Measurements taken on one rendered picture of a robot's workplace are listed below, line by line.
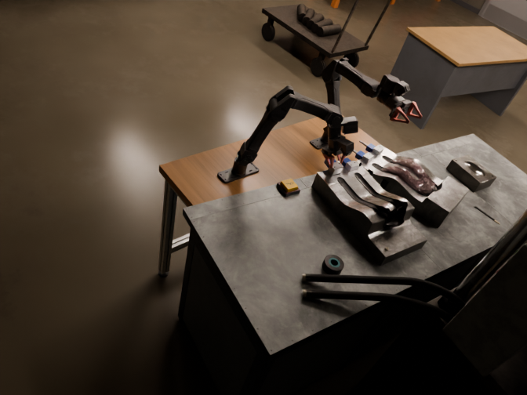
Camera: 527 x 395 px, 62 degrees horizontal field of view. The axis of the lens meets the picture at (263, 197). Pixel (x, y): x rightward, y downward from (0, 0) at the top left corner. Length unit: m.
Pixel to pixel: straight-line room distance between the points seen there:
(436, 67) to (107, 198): 3.12
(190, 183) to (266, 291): 0.62
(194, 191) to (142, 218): 1.00
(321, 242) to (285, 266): 0.22
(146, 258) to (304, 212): 1.10
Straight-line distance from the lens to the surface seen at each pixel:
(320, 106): 1.84
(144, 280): 2.56
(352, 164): 2.11
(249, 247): 1.73
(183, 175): 1.97
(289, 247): 1.78
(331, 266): 1.73
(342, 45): 4.94
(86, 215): 2.88
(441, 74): 4.46
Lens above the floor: 2.11
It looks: 42 degrees down
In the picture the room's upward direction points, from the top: 17 degrees clockwise
